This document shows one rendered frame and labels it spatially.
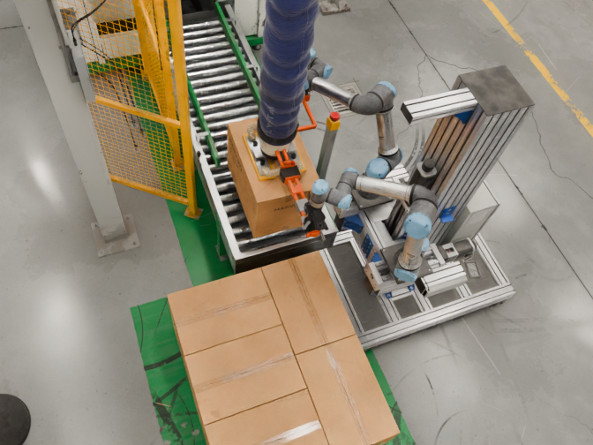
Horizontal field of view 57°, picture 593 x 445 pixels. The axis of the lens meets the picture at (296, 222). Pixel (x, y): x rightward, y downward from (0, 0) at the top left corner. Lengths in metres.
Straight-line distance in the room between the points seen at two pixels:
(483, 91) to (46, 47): 1.96
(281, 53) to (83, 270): 2.31
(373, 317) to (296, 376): 0.83
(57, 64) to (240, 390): 1.92
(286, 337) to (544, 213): 2.66
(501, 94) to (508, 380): 2.28
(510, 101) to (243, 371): 1.97
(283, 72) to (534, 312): 2.77
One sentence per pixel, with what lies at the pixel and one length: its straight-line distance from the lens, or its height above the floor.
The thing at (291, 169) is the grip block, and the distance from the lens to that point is 3.04.
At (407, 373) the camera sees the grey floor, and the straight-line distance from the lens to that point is 3.98.
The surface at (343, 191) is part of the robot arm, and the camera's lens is 2.60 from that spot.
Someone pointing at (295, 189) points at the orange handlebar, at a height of 1.23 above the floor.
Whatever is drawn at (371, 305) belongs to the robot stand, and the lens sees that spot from 3.85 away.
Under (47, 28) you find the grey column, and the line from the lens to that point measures 2.80.
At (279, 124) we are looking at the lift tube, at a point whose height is 1.47.
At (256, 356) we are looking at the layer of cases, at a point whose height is 0.54.
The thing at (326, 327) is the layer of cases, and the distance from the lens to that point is 3.36.
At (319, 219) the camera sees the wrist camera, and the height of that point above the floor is 1.37.
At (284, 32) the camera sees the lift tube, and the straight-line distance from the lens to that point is 2.50.
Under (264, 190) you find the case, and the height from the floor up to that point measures 1.09.
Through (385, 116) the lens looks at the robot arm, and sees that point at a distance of 3.02.
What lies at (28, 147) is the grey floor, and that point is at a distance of 4.92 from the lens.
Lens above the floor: 3.65
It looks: 58 degrees down
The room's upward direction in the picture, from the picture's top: 12 degrees clockwise
